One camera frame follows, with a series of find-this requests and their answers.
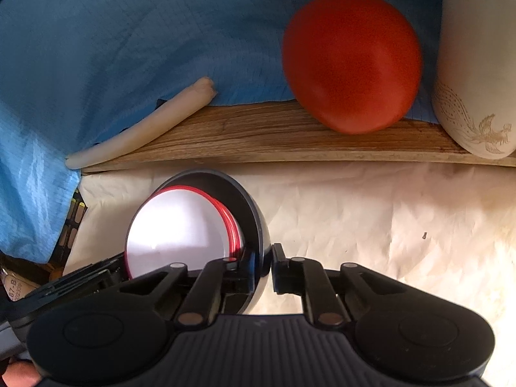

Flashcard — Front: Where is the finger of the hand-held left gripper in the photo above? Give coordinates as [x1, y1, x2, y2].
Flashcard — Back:
[48, 251, 130, 297]

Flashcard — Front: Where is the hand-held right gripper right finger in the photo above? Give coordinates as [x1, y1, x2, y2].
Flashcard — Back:
[272, 243, 388, 326]

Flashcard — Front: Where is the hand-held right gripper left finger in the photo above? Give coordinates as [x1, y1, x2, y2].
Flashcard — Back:
[118, 255, 259, 328]

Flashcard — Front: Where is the large stainless steel bowl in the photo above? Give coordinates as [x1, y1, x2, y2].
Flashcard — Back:
[126, 169, 271, 316]

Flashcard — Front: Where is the person's left hand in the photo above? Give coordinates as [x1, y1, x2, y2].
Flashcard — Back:
[0, 361, 42, 387]

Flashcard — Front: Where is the cardboard box with blue logo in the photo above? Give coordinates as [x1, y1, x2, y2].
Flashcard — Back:
[0, 255, 55, 305]

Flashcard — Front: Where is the black crate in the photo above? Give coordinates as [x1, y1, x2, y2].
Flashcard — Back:
[57, 191, 88, 266]

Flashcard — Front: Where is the wooden board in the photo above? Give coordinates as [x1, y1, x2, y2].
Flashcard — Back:
[80, 100, 516, 176]

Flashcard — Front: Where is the white stick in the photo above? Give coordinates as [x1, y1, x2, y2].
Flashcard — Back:
[65, 77, 217, 169]

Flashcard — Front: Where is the red tomato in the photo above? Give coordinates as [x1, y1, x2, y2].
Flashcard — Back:
[282, 0, 423, 135]

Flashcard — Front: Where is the blue cloth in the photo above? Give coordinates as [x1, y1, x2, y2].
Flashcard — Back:
[0, 0, 449, 265]

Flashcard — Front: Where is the white patterned cup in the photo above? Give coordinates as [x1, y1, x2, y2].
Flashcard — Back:
[431, 0, 516, 159]

